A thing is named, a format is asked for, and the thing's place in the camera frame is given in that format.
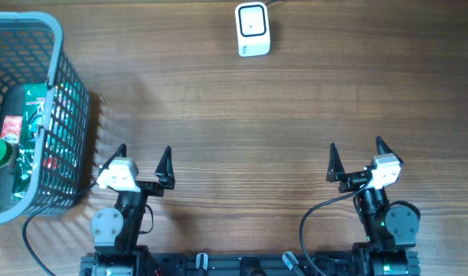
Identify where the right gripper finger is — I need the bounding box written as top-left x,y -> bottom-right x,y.
375,136 -> 404,166
326,143 -> 346,182

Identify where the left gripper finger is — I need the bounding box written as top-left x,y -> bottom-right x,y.
100,143 -> 126,173
155,146 -> 175,182

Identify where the green 3M glove package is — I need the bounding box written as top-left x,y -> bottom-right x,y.
11,84 -> 79,201

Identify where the red tissue packet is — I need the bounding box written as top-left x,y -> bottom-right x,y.
0,116 -> 22,145

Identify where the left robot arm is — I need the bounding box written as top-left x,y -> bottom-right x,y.
80,143 -> 175,275

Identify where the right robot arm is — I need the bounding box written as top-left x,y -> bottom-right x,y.
326,136 -> 421,276

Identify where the white barcode scanner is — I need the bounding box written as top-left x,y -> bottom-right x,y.
234,2 -> 271,58

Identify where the grey plastic mesh basket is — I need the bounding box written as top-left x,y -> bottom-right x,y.
0,11 -> 91,224

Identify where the black right camera cable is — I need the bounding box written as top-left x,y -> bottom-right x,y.
298,179 -> 372,276

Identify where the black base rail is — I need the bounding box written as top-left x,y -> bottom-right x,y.
79,251 -> 421,276

